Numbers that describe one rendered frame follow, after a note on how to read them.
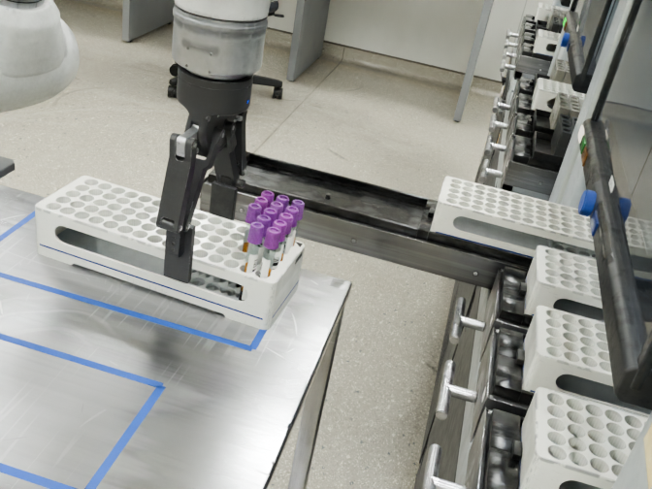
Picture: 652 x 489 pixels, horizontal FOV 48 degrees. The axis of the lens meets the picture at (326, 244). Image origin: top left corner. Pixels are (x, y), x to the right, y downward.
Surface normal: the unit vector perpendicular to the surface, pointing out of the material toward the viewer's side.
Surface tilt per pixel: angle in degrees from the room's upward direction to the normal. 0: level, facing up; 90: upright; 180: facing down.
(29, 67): 102
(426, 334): 0
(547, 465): 90
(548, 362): 90
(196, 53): 90
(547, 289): 90
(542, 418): 0
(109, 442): 0
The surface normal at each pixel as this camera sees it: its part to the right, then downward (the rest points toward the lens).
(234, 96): 0.58, 0.49
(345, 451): 0.16, -0.85
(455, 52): -0.25, 0.46
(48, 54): 0.83, 0.51
